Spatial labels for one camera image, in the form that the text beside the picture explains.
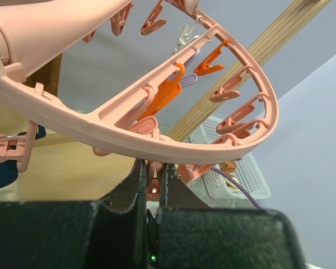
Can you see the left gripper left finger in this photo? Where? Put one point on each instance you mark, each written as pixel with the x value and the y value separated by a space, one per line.
pixel 125 229

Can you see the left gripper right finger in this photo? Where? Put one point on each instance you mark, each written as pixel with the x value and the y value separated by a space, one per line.
pixel 184 225

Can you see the pink round clip hanger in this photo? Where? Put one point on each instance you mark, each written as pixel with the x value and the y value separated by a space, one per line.
pixel 128 92

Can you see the orange underwear in basket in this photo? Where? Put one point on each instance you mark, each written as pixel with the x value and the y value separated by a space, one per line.
pixel 229 167

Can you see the beige hanging underwear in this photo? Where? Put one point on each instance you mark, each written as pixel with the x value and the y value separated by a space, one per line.
pixel 49 76

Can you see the wooden clothes rack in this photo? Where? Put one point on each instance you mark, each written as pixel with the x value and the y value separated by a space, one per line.
pixel 212 92

